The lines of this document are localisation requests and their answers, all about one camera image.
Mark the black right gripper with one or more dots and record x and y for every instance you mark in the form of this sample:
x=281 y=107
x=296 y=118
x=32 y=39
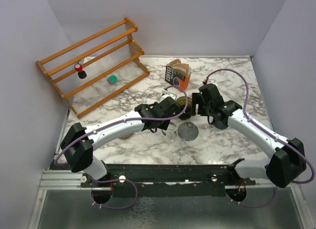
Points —
x=197 y=98

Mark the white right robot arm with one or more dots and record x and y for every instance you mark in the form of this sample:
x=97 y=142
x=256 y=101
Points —
x=285 y=157

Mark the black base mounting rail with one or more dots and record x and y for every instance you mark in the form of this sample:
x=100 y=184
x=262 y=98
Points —
x=149 y=180

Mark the brown filters in box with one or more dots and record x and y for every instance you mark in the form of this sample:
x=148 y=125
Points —
x=180 y=67

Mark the orange wooden shelf rack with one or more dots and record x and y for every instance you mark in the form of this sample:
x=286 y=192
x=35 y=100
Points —
x=110 y=51

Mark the clear glass server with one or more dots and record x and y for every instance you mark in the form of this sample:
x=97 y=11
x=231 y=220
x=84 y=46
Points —
x=170 y=134

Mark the green small block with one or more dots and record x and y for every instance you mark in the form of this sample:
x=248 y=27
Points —
x=112 y=79

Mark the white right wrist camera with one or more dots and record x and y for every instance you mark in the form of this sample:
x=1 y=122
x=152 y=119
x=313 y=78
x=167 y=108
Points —
x=210 y=81

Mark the round wooden dripper base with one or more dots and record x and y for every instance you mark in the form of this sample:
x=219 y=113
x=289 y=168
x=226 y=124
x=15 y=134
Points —
x=126 y=136

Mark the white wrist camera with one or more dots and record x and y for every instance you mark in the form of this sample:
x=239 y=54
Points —
x=166 y=93
x=210 y=81

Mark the orange coffee filter box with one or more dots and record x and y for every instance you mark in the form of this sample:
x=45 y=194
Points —
x=175 y=78

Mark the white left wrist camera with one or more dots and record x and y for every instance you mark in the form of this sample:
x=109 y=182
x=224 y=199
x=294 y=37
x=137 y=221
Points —
x=166 y=93

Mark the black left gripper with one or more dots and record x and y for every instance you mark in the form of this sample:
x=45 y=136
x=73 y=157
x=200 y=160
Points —
x=164 y=125

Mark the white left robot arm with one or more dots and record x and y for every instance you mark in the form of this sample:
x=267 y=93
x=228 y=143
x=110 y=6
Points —
x=80 y=142

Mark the red black stamp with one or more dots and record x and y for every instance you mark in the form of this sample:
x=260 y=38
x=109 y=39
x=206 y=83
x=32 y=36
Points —
x=81 y=73

